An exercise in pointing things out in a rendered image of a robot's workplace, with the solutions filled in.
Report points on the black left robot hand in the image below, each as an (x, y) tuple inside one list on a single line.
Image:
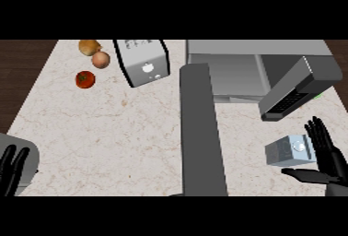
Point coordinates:
[(12, 168)]

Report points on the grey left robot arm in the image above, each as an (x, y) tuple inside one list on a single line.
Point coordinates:
[(25, 162)]

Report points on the pale blue milk carton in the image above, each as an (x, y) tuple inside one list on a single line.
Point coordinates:
[(289, 151)]

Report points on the brown potato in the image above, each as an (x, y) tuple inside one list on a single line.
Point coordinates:
[(89, 47)]

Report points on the dark grey microwave door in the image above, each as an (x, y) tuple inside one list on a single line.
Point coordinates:
[(199, 132)]

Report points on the silver toaster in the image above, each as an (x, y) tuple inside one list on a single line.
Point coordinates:
[(143, 63)]

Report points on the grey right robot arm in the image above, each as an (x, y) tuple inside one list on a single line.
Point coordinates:
[(338, 190)]

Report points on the red tomato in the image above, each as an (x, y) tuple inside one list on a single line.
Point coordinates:
[(84, 79)]

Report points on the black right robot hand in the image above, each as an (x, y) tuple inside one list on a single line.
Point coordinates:
[(326, 156)]

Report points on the grey microwave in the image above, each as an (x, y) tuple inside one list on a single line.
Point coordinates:
[(267, 73)]

